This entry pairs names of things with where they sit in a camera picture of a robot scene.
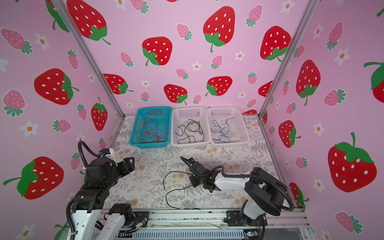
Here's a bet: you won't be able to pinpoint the black cables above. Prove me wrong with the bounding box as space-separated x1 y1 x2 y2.
162 119 205 210

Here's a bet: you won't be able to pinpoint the blue cables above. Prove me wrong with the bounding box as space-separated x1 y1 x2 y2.
211 117 235 143

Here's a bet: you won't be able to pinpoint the red cables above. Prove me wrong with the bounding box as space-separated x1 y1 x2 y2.
133 117 169 142

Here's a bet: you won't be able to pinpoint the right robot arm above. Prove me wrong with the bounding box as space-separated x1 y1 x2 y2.
181 157 295 227

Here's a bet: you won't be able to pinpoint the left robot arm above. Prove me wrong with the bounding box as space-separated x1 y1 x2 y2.
66 141 140 240

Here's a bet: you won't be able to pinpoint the floral table cloth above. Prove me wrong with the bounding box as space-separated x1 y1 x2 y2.
104 116 277 209

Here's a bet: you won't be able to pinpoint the middle white plastic basket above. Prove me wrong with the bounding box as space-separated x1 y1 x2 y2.
171 107 211 148

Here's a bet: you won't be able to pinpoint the white plastic basket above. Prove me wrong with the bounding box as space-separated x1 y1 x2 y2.
207 106 251 148
171 107 211 148

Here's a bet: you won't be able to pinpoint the teal plastic basket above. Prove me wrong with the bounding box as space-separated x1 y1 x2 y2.
129 107 172 149

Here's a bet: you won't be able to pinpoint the right white plastic basket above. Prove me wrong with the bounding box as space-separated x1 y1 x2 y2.
207 106 251 148

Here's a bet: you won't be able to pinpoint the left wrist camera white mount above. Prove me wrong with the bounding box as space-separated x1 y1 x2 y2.
99 148 115 158

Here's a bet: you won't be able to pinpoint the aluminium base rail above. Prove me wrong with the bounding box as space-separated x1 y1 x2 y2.
59 208 313 240

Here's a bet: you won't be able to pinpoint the left corner aluminium post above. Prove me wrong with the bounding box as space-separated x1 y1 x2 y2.
52 0 125 119

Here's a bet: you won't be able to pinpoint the corner aluminium post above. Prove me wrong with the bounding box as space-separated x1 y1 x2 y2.
52 0 125 119
259 0 320 119

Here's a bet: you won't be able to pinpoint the right corner aluminium post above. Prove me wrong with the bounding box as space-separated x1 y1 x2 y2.
259 0 320 119

